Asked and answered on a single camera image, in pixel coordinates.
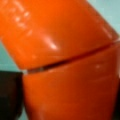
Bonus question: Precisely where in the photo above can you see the orange toy carrot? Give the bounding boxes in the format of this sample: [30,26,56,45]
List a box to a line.
[0,0,120,120]

